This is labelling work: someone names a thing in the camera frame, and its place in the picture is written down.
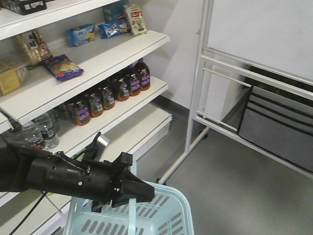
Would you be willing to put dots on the grey fabric bag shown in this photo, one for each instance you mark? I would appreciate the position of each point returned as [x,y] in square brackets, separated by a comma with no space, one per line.
[279,124]

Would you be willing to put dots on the white metal shelving unit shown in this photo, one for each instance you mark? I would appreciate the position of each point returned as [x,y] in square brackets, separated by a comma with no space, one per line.
[143,124]

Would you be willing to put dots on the light blue plastic basket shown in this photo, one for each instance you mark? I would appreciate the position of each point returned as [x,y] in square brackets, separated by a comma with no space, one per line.
[168,213]

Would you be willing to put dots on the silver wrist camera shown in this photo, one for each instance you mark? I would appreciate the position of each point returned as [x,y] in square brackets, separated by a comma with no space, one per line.
[96,149]

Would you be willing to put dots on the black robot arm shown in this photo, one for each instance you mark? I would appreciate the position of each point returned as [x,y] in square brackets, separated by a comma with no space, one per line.
[23,167]

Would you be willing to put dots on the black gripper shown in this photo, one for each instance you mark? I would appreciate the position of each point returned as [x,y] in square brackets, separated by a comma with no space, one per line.
[89,179]

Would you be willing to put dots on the white rolling rack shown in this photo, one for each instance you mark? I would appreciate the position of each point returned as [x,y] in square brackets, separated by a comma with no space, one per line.
[245,43]

